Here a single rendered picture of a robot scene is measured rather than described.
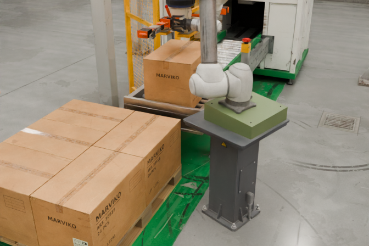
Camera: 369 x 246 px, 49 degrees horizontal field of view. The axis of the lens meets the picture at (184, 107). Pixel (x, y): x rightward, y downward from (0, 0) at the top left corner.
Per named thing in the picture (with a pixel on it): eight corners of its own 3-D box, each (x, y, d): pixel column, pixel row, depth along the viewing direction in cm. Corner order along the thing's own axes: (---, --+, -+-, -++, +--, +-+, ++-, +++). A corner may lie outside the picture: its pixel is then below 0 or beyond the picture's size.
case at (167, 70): (171, 80, 385) (171, 38, 368) (212, 85, 372) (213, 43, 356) (144, 105, 333) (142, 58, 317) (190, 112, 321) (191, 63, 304)
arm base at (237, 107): (261, 104, 262) (262, 96, 260) (238, 114, 249) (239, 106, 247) (240, 93, 274) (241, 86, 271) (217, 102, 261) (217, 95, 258)
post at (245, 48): (236, 145, 382) (243, 42, 340) (244, 146, 380) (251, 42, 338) (234, 149, 377) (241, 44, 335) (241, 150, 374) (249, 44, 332)
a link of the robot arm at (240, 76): (255, 101, 253) (260, 68, 242) (227, 104, 248) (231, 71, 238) (245, 89, 267) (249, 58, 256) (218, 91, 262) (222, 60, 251)
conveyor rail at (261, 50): (264, 51, 514) (265, 37, 506) (268, 52, 513) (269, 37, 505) (197, 132, 322) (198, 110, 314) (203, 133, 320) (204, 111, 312)
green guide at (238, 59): (258, 39, 511) (259, 32, 507) (267, 40, 507) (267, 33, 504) (217, 82, 378) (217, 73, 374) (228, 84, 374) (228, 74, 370)
